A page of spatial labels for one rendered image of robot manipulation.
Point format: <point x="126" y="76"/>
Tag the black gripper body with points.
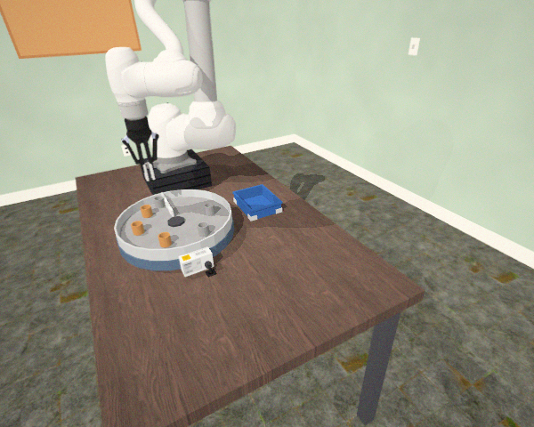
<point x="138" y="125"/>

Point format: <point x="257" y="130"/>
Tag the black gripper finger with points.
<point x="155" y="137"/>
<point x="141" y="161"/>

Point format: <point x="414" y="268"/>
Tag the grey hollow cylinder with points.
<point x="159" y="202"/>
<point x="209" y="209"/>
<point x="203" y="229"/>

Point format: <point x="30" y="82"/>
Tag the blue shallow tray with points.
<point x="257" y="202"/>

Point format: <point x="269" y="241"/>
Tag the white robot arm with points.
<point x="171" y="75"/>

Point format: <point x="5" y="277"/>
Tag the orange hollow cylinder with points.
<point x="146" y="211"/>
<point x="137" y="228"/>
<point x="164" y="239"/>

